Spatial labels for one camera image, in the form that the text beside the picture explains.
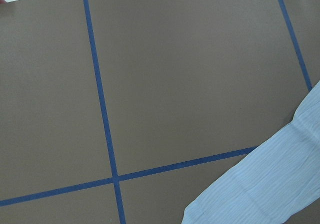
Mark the light blue button-up shirt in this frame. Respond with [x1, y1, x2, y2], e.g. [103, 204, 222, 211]
[182, 85, 320, 224]

